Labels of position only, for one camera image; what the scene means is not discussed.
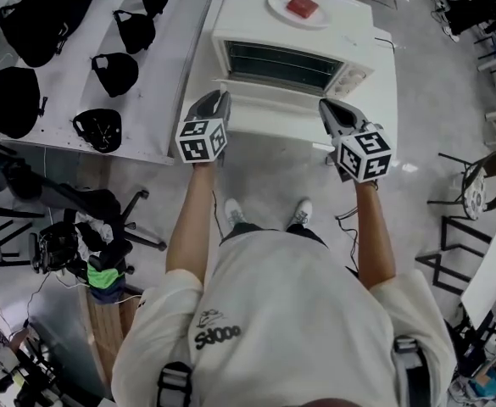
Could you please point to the round chair floral cushion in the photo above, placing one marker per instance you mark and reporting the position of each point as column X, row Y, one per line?
column 476, row 193

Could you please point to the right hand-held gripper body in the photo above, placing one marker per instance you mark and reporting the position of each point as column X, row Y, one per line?
column 364, row 155

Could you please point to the white plate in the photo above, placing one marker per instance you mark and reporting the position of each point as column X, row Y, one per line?
column 279, row 7

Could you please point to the green cloth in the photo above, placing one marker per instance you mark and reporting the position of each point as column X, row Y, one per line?
column 103, row 276

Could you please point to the person's black shorts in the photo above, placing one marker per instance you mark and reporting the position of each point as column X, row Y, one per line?
column 247, row 228

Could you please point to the person's right forearm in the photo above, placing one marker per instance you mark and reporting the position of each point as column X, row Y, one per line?
column 375, row 235

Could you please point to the red block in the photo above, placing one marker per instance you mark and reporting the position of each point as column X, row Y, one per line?
column 302, row 6

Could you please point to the person's white shoe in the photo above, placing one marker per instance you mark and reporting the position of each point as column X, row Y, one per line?
column 300, row 212
column 235, row 213

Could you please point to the black office chair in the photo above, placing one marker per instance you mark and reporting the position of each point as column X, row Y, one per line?
column 86, row 202

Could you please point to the white cloth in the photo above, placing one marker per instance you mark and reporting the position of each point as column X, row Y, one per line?
column 97, row 227

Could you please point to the white appliance door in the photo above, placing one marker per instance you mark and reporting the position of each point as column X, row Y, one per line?
column 277, row 113

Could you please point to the white toaster oven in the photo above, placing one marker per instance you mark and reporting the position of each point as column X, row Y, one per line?
column 247, row 23

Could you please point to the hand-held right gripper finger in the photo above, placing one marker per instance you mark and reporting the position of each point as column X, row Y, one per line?
column 349, row 110
column 327, row 119

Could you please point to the black metal frame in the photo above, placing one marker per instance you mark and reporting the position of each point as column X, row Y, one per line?
column 451, row 252

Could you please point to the large black bag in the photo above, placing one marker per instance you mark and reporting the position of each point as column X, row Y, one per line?
column 6, row 100
column 44, row 19

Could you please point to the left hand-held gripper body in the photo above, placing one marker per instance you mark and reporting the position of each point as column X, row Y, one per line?
column 198, row 142

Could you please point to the person's right white shoe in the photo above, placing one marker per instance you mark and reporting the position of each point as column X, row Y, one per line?
column 300, row 212

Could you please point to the wooden board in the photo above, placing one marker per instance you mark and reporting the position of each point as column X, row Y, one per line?
column 103, row 337

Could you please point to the person's white shirt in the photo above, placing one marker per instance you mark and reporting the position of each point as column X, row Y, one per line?
column 285, row 325

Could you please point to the dark blue bag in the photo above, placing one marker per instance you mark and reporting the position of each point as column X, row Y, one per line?
column 105, row 295

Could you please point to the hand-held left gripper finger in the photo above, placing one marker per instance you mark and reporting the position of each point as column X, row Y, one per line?
column 225, row 108
column 203, row 102

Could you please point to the white board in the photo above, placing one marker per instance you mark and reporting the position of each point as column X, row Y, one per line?
column 491, row 278

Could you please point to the person's left forearm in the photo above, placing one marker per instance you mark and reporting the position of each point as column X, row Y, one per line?
column 190, row 227

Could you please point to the long white table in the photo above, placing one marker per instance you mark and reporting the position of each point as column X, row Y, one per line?
column 158, row 104

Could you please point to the person's left white shoe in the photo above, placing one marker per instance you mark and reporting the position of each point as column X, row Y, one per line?
column 235, row 213

